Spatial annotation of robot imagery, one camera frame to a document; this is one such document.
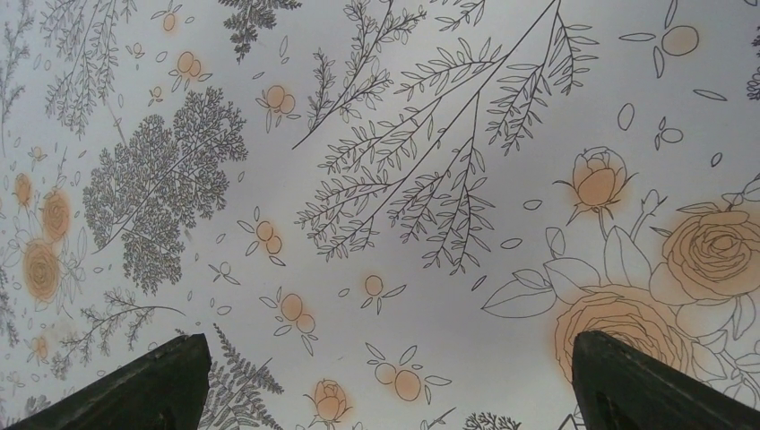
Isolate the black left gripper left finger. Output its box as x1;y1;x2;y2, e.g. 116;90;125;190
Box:
10;333;212;429

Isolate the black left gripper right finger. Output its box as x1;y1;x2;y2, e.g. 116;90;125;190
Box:
572;331;759;429

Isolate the floral table mat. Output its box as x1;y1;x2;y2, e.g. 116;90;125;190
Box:
1;1;759;429

